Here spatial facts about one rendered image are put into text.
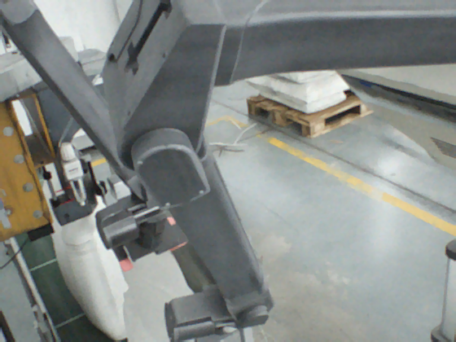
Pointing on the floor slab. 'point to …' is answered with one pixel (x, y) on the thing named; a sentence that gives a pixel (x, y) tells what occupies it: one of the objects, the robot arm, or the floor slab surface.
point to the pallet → (311, 128)
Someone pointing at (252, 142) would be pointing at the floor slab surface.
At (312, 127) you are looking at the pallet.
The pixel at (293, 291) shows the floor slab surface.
